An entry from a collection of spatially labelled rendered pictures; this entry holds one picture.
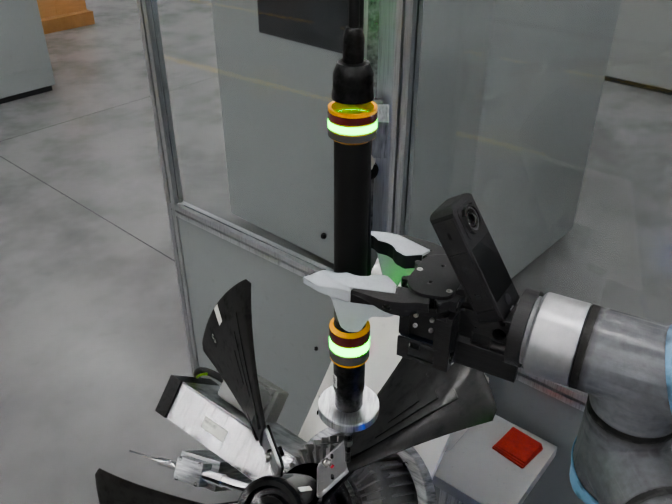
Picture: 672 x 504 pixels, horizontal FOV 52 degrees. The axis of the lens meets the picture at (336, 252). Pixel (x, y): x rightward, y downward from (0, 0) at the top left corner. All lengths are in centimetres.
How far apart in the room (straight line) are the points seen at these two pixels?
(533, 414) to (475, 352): 102
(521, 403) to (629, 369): 108
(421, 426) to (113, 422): 214
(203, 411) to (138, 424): 163
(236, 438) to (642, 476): 77
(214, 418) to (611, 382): 82
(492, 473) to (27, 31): 565
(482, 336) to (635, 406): 14
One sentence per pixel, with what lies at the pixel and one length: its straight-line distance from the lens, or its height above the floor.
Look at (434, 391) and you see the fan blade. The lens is 93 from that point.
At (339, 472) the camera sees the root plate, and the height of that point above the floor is 127.
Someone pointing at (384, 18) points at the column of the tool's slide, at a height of 173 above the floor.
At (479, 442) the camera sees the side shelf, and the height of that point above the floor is 86.
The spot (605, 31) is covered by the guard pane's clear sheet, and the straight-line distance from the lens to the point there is 126.
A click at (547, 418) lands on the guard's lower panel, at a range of 165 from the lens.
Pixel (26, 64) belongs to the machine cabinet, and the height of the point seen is 28.
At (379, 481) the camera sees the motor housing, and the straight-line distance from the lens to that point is 111.
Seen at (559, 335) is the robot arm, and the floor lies 167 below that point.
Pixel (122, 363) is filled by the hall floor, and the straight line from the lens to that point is 320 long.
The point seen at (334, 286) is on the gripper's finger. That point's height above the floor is 167.
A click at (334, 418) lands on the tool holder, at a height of 146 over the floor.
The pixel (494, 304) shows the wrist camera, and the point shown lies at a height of 167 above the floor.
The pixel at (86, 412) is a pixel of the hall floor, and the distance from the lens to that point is 302.
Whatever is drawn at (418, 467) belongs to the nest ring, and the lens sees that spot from 116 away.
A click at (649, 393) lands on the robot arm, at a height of 165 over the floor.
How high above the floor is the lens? 203
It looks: 32 degrees down
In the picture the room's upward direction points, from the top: straight up
